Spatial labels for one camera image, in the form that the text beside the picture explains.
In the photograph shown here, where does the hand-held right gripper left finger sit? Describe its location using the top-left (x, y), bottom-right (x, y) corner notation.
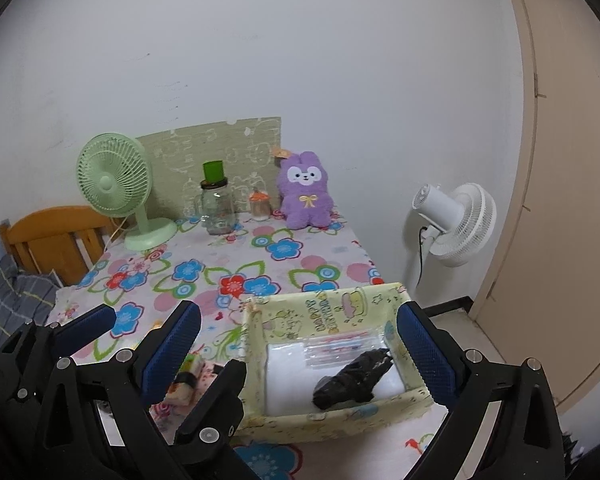
top-left (35, 301), bottom-right (202, 480)

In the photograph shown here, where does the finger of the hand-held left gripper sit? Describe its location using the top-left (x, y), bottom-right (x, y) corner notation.
top-left (172, 358), bottom-right (247, 453)
top-left (0, 304), bottom-right (117, 442)

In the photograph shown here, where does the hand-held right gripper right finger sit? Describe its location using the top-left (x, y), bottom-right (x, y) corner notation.
top-left (396, 302), bottom-right (566, 480)

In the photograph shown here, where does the yellow patterned storage box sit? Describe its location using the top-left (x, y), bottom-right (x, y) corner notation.
top-left (237, 281), bottom-right (434, 445)

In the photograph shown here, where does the blue plaid cloth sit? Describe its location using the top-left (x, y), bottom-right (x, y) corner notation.
top-left (0, 252), bottom-right (63, 356)

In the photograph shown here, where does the black plastic bag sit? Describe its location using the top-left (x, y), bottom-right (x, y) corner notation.
top-left (312, 350), bottom-right (395, 409)

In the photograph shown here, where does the clear plastic packet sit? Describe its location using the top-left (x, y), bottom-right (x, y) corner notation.
top-left (302, 330), bottom-right (387, 370)

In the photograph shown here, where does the wooden chair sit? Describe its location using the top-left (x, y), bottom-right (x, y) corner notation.
top-left (0, 205), bottom-right (131, 287)

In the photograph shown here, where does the floral tablecloth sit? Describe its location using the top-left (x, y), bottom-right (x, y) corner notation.
top-left (45, 210), bottom-right (451, 480)

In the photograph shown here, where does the white fan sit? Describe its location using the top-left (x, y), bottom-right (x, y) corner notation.
top-left (412, 182), bottom-right (497, 268)

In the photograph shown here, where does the green desk fan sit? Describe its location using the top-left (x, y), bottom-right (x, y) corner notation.
top-left (76, 132), bottom-right (178, 252)

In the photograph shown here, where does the glass jar mug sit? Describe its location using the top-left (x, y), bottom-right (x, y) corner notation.
top-left (192, 178), bottom-right (237, 236)

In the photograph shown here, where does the small jar with orange lid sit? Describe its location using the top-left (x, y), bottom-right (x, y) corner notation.
top-left (250, 189), bottom-right (272, 222)

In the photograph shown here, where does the green plastic cup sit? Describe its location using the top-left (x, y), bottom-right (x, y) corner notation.
top-left (203, 160), bottom-right (227, 184)

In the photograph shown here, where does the purple bunny plush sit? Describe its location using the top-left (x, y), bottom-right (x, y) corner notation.
top-left (274, 147), bottom-right (336, 230)

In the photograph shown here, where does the green patterned board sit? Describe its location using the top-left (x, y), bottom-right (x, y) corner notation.
top-left (135, 116), bottom-right (282, 222)

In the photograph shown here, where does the beige door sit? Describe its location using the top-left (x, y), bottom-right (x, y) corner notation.
top-left (469, 0), bottom-right (600, 413)

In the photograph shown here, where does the black fan cable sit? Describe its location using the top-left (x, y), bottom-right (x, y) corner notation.
top-left (414, 225), bottom-right (432, 289)

